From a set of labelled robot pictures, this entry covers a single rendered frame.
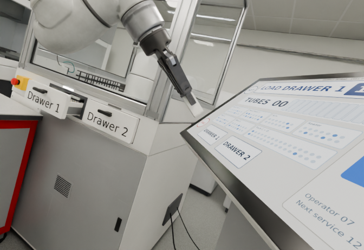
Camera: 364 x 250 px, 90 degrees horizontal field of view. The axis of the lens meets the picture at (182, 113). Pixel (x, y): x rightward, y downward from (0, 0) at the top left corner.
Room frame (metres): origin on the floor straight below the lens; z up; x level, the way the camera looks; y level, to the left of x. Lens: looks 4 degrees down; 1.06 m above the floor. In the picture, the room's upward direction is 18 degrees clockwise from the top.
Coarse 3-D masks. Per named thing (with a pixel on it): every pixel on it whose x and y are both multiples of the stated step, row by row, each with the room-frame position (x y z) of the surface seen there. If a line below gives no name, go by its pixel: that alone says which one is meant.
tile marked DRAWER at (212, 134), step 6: (210, 126) 0.46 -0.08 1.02; (216, 126) 0.44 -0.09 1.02; (204, 132) 0.44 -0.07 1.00; (210, 132) 0.43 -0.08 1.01; (216, 132) 0.41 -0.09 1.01; (222, 132) 0.39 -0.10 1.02; (228, 132) 0.38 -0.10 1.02; (204, 138) 0.41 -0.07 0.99; (210, 138) 0.40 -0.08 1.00; (216, 138) 0.38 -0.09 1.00; (210, 144) 0.37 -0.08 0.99
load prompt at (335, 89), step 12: (276, 84) 0.47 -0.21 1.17; (288, 84) 0.44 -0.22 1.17; (300, 84) 0.40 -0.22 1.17; (312, 84) 0.38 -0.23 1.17; (324, 84) 0.35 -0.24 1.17; (336, 84) 0.33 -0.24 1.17; (348, 84) 0.31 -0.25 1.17; (360, 84) 0.29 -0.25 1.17; (312, 96) 0.34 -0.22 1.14; (324, 96) 0.32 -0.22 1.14; (336, 96) 0.30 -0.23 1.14; (348, 96) 0.28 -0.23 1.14; (360, 96) 0.27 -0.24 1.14
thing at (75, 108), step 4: (72, 104) 0.82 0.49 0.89; (76, 104) 0.84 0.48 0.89; (80, 104) 0.86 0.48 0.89; (68, 108) 0.81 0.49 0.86; (72, 108) 0.83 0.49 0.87; (76, 108) 0.85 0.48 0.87; (80, 108) 0.87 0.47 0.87; (68, 112) 0.81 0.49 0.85; (72, 112) 0.83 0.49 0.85; (76, 112) 0.85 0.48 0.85; (80, 112) 0.87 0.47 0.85
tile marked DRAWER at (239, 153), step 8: (232, 136) 0.36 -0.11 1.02; (224, 144) 0.35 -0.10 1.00; (232, 144) 0.33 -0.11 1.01; (240, 144) 0.32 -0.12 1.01; (248, 144) 0.31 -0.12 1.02; (224, 152) 0.32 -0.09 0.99; (232, 152) 0.31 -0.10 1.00; (240, 152) 0.30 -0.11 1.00; (248, 152) 0.29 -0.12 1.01; (256, 152) 0.28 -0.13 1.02; (232, 160) 0.29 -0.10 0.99; (240, 160) 0.28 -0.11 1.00; (248, 160) 0.27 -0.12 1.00
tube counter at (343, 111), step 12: (276, 108) 0.36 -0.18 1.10; (288, 108) 0.34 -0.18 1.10; (300, 108) 0.32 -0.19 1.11; (312, 108) 0.30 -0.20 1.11; (324, 108) 0.29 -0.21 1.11; (336, 108) 0.27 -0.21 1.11; (348, 108) 0.26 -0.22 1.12; (360, 108) 0.25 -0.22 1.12; (336, 120) 0.25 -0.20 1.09; (348, 120) 0.24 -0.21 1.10; (360, 120) 0.23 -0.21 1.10
